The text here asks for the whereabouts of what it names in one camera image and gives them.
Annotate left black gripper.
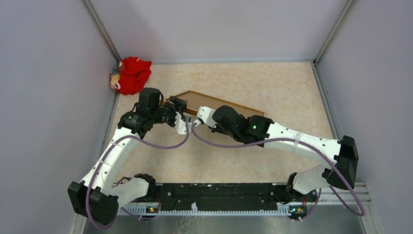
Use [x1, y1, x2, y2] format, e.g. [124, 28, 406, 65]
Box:
[150, 95, 188, 127]

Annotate wooden picture frame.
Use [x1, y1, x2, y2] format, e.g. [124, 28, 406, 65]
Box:
[164, 90, 265, 118]

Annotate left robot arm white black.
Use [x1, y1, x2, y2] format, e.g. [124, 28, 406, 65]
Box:
[68, 88, 190, 230]

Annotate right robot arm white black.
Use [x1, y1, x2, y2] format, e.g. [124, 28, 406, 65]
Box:
[198, 105, 358, 201]

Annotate red cloth doll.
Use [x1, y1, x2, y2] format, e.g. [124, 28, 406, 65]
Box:
[110, 57, 152, 95]

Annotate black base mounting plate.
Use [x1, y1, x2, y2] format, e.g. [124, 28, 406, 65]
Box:
[132, 183, 317, 212]

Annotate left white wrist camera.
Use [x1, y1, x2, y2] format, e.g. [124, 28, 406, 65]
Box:
[174, 112, 192, 135]

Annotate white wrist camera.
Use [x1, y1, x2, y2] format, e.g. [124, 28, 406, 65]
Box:
[174, 112, 192, 135]
[193, 106, 217, 128]

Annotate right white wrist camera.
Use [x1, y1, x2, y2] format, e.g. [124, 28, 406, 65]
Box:
[193, 106, 217, 128]

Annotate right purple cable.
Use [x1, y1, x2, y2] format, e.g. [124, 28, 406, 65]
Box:
[191, 120, 366, 221]

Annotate aluminium front rail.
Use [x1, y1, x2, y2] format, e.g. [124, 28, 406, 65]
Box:
[69, 182, 383, 234]

